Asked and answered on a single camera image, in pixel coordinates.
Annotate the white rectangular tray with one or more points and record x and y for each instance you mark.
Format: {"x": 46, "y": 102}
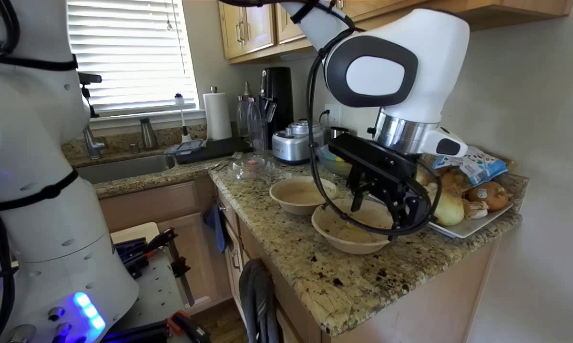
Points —
{"x": 472, "y": 225}

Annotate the clear drinking glass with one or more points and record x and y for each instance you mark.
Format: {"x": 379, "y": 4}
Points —
{"x": 258, "y": 136}

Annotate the beige paper bowl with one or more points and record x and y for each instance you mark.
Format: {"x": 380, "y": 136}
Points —
{"x": 298, "y": 193}
{"x": 343, "y": 233}

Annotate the black bar clamp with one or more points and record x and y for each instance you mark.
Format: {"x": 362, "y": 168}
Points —
{"x": 177, "y": 267}

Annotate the silver rice cooker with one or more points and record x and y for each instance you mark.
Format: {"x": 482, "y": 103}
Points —
{"x": 291, "y": 145}

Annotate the orange and black clamp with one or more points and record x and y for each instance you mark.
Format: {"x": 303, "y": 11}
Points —
{"x": 181, "y": 326}

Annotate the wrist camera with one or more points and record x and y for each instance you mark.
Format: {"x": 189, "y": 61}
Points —
{"x": 358, "y": 148}

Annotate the paper towel roll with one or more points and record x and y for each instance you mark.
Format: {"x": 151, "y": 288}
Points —
{"x": 218, "y": 116}

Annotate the row of clear bottles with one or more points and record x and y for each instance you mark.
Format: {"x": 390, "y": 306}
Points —
{"x": 246, "y": 116}

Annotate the glass bowl with yellow contents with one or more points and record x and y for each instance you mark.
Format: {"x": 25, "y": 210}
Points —
{"x": 334, "y": 164}

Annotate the garlic bulb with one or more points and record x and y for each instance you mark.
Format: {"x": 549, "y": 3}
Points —
{"x": 477, "y": 209}

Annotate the white dish brush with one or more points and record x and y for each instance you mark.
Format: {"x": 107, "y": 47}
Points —
{"x": 182, "y": 119}

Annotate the steel sink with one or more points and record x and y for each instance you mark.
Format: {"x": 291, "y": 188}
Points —
{"x": 124, "y": 169}

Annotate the black drying mat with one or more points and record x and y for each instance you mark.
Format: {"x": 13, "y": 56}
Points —
{"x": 219, "y": 148}

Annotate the wall cabinet door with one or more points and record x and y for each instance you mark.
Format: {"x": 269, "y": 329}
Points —
{"x": 286, "y": 28}
{"x": 230, "y": 28}
{"x": 260, "y": 26}

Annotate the blue hanging towel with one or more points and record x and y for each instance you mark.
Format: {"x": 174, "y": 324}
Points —
{"x": 217, "y": 226}

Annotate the clear container with blue lid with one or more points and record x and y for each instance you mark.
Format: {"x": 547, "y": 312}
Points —
{"x": 186, "y": 147}

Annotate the black coffee machine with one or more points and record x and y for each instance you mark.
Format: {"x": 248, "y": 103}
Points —
{"x": 278, "y": 95}

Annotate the kitchen tap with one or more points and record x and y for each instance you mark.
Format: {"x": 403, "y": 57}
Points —
{"x": 93, "y": 143}

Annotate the window with white blinds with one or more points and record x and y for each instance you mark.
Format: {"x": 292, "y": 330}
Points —
{"x": 129, "y": 52}

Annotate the blue and white snack bag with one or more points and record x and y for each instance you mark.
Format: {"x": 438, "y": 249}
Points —
{"x": 479, "y": 164}

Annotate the white wall socket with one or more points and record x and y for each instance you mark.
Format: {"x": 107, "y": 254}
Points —
{"x": 334, "y": 114}

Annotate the clear glass lid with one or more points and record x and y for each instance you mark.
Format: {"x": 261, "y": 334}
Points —
{"x": 250, "y": 166}

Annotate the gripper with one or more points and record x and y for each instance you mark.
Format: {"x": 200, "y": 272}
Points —
{"x": 386, "y": 174}

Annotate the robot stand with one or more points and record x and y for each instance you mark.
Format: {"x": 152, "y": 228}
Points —
{"x": 158, "y": 286}

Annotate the grey hanging towel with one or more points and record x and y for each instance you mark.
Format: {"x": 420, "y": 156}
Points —
{"x": 258, "y": 300}

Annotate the metal cutlery piece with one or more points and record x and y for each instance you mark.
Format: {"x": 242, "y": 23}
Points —
{"x": 227, "y": 162}

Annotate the wooden base cabinet door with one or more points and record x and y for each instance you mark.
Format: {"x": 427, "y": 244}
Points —
{"x": 191, "y": 257}

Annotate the pale yellow onion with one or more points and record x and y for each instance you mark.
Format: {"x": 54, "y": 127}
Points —
{"x": 451, "y": 209}

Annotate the wooden wall cabinet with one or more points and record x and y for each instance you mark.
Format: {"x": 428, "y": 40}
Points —
{"x": 506, "y": 7}

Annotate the brown onion with sticker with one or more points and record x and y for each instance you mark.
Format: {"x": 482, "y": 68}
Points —
{"x": 489, "y": 195}

